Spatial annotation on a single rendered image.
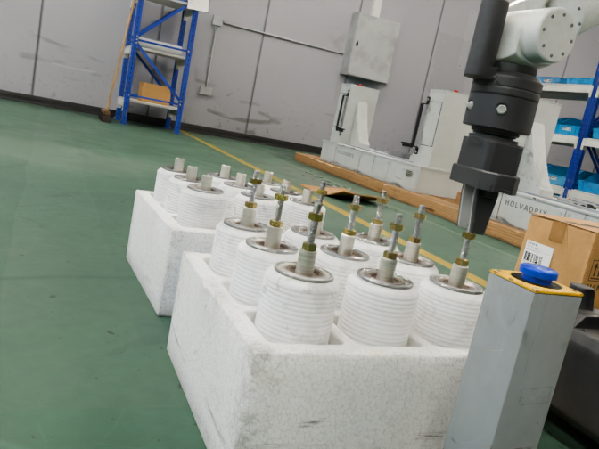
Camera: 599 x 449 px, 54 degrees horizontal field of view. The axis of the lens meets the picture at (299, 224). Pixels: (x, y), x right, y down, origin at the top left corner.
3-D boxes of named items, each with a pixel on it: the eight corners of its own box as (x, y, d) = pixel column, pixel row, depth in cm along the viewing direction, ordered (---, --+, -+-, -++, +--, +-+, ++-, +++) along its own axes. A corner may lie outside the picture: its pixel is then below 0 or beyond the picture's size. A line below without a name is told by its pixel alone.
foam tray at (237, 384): (359, 353, 118) (379, 268, 114) (488, 474, 83) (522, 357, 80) (166, 349, 102) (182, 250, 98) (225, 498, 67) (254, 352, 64)
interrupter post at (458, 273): (466, 289, 82) (472, 266, 82) (459, 290, 80) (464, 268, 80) (451, 283, 84) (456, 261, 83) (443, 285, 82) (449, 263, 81)
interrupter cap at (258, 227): (259, 224, 98) (260, 220, 98) (276, 236, 92) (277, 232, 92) (217, 219, 95) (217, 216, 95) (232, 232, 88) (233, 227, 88)
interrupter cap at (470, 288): (490, 293, 83) (492, 289, 83) (468, 299, 77) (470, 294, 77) (443, 276, 87) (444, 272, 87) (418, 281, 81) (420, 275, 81)
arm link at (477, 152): (536, 200, 74) (562, 106, 72) (466, 187, 72) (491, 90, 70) (489, 185, 86) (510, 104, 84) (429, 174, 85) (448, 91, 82)
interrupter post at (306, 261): (312, 280, 71) (317, 254, 70) (292, 275, 71) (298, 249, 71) (313, 274, 73) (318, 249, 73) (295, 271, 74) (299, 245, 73)
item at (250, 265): (277, 355, 92) (300, 244, 88) (283, 383, 82) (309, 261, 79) (217, 346, 90) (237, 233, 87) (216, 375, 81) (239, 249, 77)
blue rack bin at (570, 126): (583, 140, 659) (588, 122, 655) (611, 144, 625) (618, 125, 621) (550, 133, 638) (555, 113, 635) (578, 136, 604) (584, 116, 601)
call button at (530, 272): (534, 280, 66) (539, 263, 66) (562, 292, 63) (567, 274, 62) (507, 277, 65) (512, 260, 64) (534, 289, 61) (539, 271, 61)
